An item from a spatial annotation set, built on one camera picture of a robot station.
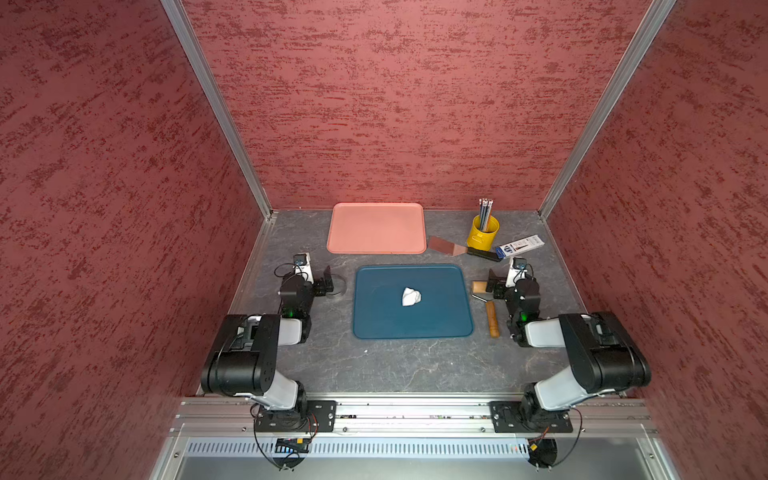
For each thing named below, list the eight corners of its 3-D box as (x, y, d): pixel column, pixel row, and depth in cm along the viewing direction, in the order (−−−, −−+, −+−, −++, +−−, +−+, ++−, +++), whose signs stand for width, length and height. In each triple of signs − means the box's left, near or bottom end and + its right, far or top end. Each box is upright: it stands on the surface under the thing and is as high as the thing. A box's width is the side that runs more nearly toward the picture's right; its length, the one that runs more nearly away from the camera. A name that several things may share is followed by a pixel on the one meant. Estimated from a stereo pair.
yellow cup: (468, 251, 110) (475, 233, 101) (464, 233, 116) (470, 214, 107) (494, 252, 110) (502, 233, 102) (489, 233, 116) (496, 215, 107)
